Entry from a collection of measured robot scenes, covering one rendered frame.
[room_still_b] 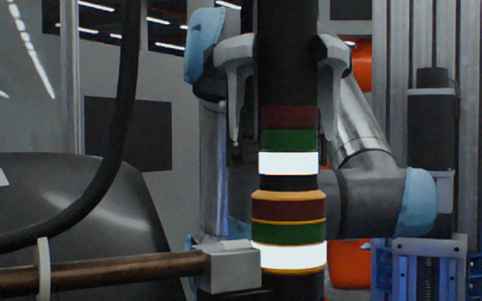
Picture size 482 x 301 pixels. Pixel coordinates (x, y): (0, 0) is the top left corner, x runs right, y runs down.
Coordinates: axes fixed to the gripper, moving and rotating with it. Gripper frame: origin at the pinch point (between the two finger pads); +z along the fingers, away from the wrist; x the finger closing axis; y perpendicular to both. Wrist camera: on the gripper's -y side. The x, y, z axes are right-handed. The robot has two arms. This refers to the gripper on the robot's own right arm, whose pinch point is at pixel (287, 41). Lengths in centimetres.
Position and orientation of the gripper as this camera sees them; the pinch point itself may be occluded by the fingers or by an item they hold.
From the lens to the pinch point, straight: 33.9
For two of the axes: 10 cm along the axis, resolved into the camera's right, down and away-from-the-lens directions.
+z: 0.9, 0.4, -10.0
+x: -10.0, 0.1, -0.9
